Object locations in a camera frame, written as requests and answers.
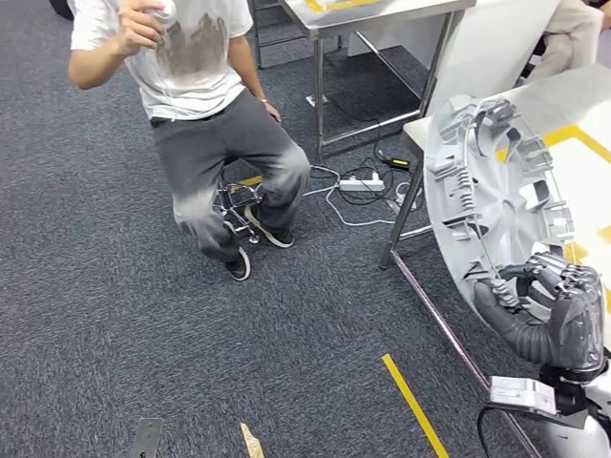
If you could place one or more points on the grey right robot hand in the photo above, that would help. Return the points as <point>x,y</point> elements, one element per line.
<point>578,328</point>

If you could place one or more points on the silver plastic wheel hubcap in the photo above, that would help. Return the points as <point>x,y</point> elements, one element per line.
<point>492,208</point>

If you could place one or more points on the white workbench with steel legs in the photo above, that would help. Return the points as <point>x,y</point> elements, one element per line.
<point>549,101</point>

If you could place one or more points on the yellow floor tape strip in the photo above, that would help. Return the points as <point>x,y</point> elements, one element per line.
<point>415,408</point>

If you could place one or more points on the person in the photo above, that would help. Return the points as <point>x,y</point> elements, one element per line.
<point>568,38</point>
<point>200,145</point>

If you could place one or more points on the white board panel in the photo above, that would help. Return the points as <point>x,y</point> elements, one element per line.
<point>487,50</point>

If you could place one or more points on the white power strip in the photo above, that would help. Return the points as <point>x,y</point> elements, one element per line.
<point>360,184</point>

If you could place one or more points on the pale floor tape piece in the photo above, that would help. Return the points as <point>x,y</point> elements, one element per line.
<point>251,442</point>

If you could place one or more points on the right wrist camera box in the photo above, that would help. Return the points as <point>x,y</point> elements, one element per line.
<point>520,395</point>

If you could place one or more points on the chrome stool frame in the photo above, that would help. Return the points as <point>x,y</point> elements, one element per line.
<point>234,202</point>

